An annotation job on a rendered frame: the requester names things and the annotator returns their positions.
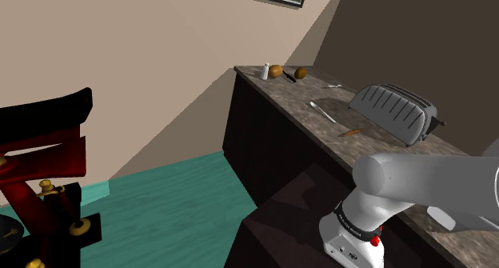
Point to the silver spoon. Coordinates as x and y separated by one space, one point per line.
322 111

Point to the brown potato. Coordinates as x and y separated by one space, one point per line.
300 73
275 71

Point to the silver fork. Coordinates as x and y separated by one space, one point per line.
334 86

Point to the red and black chair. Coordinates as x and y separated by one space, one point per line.
43 173

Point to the white salt shaker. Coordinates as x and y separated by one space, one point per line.
264 72

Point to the grey toaster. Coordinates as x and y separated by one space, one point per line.
393 111

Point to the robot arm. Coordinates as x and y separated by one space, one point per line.
425 181

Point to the dark kitchen counter cabinet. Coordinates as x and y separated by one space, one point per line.
265 142

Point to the dark robot stand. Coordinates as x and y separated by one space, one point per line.
288 228

